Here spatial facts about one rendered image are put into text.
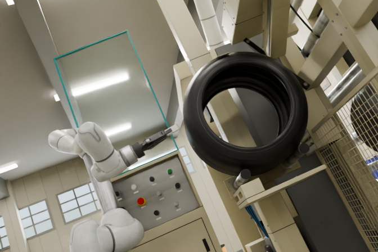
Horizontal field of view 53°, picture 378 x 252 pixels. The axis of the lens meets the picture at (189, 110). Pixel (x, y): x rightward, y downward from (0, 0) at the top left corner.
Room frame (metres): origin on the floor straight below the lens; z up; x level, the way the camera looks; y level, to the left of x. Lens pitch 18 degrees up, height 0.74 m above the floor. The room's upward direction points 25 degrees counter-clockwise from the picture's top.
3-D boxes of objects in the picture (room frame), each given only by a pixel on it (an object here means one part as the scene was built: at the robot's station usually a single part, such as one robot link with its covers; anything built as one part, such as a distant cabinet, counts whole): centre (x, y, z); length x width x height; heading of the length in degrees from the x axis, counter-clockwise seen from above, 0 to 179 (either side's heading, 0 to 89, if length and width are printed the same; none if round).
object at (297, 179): (1.82, -0.23, 0.80); 0.37 x 0.36 x 0.02; 96
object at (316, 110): (2.08, -0.58, 1.05); 0.20 x 0.15 x 0.30; 6
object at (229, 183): (1.99, -0.21, 0.90); 0.40 x 0.03 x 0.10; 96
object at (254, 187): (1.80, -0.09, 0.84); 0.36 x 0.09 x 0.06; 6
